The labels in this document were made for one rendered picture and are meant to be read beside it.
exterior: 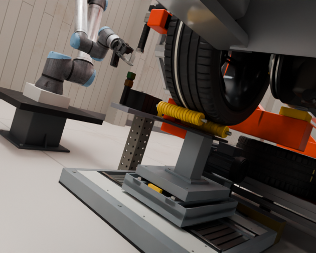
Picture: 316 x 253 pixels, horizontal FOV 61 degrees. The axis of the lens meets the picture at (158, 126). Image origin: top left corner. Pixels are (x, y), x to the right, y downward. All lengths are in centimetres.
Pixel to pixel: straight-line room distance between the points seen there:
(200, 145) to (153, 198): 32
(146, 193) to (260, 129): 82
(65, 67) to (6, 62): 203
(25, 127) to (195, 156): 117
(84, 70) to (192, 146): 107
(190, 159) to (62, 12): 336
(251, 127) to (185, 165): 58
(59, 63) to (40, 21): 217
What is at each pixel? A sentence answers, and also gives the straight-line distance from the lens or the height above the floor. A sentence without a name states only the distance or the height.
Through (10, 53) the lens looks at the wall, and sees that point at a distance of 396.
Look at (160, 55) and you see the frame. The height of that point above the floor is 72.
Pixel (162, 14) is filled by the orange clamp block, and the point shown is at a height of 86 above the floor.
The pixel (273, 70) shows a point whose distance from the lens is 112.
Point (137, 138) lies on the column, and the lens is 178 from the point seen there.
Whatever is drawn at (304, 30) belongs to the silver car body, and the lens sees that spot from 80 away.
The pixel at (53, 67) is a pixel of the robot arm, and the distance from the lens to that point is 198.
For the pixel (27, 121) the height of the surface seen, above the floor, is 16.
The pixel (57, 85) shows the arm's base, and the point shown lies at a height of 44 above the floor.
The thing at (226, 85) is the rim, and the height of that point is 74.
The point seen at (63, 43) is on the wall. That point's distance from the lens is 426.
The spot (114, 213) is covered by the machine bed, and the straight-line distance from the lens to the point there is 112.
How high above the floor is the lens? 50
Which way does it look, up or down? 3 degrees down
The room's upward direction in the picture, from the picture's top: 18 degrees clockwise
